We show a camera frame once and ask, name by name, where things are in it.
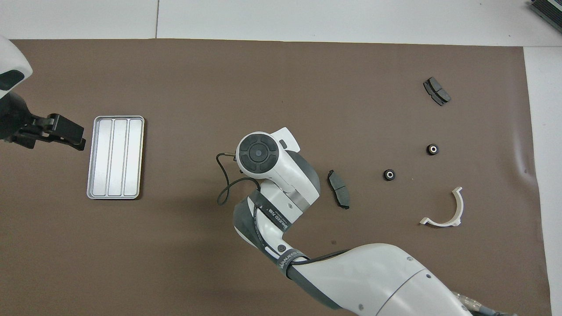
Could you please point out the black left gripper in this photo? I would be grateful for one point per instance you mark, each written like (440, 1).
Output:
(17, 125)

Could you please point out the black bearing gear silver centre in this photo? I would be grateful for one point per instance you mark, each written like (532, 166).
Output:
(433, 149)
(389, 174)

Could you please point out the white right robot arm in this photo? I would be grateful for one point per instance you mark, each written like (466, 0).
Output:
(386, 281)

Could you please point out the silver metal tray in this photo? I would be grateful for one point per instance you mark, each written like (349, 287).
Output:
(115, 158)

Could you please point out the brown table mat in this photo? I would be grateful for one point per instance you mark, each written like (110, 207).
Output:
(219, 87)

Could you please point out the long dark grey brake pad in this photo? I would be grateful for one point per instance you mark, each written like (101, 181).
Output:
(338, 186)

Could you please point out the short dark grey brake pad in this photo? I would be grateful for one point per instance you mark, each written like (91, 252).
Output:
(437, 91)

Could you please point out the grey ribbed device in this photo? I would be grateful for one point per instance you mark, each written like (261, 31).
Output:
(546, 8)

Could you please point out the white curved plastic bracket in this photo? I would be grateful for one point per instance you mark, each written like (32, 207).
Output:
(445, 224)

